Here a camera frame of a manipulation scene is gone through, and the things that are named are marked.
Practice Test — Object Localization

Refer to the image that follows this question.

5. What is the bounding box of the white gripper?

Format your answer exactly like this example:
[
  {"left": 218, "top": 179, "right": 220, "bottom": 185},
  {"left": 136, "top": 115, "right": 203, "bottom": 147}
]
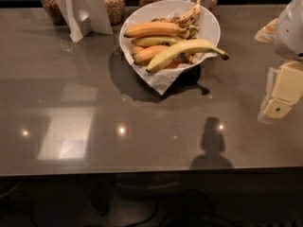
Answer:
[{"left": 255, "top": 0, "right": 303, "bottom": 124}]

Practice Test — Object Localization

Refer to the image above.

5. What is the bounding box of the long yellow-green banana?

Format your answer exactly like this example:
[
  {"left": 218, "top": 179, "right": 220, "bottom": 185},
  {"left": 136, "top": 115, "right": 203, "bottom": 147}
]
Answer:
[{"left": 146, "top": 39, "right": 229, "bottom": 74}]

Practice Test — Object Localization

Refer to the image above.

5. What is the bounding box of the white bowl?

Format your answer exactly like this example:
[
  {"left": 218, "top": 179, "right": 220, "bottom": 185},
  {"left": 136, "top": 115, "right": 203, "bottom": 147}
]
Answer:
[{"left": 118, "top": 0, "right": 222, "bottom": 75}]

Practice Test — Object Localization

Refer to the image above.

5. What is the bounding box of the spotted overripe banana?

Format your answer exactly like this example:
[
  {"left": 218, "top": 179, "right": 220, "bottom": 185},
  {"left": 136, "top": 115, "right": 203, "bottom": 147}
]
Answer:
[{"left": 153, "top": 0, "right": 201, "bottom": 27}]

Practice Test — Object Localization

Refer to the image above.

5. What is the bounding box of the top orange-yellow banana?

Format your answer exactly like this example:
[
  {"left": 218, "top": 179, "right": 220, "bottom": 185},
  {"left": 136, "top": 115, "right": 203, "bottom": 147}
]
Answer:
[{"left": 123, "top": 22, "right": 187, "bottom": 38}]

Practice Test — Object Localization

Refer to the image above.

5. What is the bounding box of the lower orange banana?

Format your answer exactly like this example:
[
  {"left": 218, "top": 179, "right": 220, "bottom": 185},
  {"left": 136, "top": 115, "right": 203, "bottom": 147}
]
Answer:
[{"left": 134, "top": 45, "right": 167, "bottom": 65}]

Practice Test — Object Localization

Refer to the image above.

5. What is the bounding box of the yellow banana with sticker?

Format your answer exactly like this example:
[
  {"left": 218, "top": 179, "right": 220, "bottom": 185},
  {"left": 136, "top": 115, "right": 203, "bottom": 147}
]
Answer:
[{"left": 131, "top": 36, "right": 183, "bottom": 47}]

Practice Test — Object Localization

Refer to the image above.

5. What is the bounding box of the white paper napkin liner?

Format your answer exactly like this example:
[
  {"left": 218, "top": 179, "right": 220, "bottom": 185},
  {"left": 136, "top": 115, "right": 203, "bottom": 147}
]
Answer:
[{"left": 124, "top": 8, "right": 221, "bottom": 96}]

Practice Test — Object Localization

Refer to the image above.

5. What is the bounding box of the glass jar of grains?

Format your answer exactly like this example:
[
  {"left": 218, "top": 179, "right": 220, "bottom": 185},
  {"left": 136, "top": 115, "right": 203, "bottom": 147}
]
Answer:
[{"left": 103, "top": 0, "right": 125, "bottom": 26}]

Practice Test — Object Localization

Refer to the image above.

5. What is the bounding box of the white folded paper card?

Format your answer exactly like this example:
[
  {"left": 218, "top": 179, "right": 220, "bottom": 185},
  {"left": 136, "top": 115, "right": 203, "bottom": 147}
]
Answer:
[{"left": 55, "top": 0, "right": 113, "bottom": 43}]

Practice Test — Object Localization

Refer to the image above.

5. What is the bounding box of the left glass jar of nuts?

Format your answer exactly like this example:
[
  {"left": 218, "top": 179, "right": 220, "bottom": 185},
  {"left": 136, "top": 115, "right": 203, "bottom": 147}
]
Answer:
[{"left": 40, "top": 0, "right": 66, "bottom": 26}]

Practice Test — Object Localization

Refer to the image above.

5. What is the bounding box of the black floor cable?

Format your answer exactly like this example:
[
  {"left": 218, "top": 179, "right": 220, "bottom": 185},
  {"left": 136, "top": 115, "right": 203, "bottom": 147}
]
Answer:
[{"left": 0, "top": 186, "right": 250, "bottom": 227}]

